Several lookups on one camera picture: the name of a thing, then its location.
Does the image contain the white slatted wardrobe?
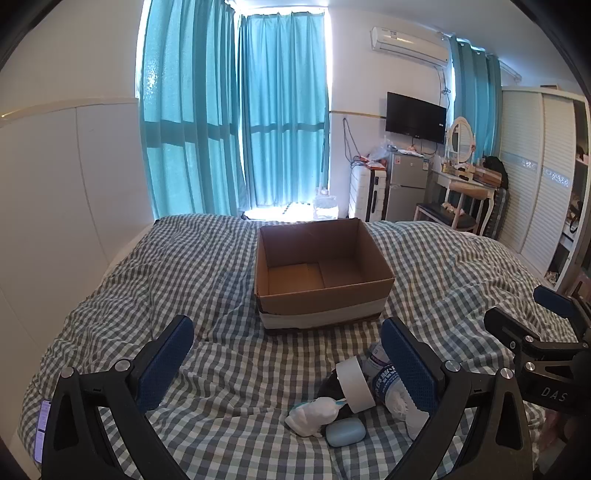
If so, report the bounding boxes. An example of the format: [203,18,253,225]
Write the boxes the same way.
[499,85,591,278]

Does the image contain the black bag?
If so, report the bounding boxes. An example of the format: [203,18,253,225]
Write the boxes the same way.
[482,156,509,190]

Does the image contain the clear bottle with blue label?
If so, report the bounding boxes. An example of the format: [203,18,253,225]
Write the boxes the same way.
[362,342,419,418]

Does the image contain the narrow teal curtain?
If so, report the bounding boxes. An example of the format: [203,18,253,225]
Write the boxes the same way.
[450,37,502,160]

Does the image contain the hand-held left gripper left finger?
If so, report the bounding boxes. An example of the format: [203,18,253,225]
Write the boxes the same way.
[41,315,195,480]

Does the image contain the white bear figurine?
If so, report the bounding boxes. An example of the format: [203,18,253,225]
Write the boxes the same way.
[285,398,345,438]

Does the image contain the oval white vanity mirror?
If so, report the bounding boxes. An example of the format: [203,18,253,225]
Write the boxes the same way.
[444,116,476,165]

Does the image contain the white suitcase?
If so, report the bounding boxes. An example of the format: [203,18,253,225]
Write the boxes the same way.
[348,166,389,222]

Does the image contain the large clear water jug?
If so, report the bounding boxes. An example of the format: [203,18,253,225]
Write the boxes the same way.
[313,188,339,221]

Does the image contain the white chair with black seat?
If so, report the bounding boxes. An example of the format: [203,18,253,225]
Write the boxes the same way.
[414,202,476,232]

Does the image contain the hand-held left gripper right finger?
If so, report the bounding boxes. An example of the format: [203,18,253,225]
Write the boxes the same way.
[381,316,536,480]

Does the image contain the clear plastic bag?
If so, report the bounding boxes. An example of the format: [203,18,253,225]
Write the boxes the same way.
[367,141,393,169]

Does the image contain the silver mini fridge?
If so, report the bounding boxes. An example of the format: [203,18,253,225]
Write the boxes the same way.
[385,151,428,222]

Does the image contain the black wall television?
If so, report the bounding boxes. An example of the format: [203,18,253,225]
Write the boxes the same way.
[385,92,448,144]

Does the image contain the smartphone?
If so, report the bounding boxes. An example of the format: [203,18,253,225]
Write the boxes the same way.
[36,399,54,464]

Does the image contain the wide teal curtain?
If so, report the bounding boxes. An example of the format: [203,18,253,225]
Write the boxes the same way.
[139,0,247,220]

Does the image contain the small white bottle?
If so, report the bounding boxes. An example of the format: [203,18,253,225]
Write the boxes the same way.
[405,406,431,439]

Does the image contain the brown cardboard box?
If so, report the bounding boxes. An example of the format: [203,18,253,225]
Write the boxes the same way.
[254,218,396,330]

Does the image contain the white tape roll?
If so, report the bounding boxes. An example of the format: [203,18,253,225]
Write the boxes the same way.
[335,355,376,413]

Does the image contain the light blue soap case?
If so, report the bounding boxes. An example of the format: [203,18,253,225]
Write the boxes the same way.
[325,416,365,448]

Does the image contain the grey checked blanket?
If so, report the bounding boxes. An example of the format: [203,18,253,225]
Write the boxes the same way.
[16,213,591,480]

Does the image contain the white air conditioner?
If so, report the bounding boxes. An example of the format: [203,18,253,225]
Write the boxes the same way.
[370,26,451,65]

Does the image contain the black round bowl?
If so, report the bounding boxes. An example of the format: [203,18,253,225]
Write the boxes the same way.
[318,369,347,400]

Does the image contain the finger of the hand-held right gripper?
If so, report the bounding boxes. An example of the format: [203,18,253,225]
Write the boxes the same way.
[484,306,578,356]
[532,285,591,333]

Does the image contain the white dressing table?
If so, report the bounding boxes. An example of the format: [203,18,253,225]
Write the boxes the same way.
[431,166,495,236]

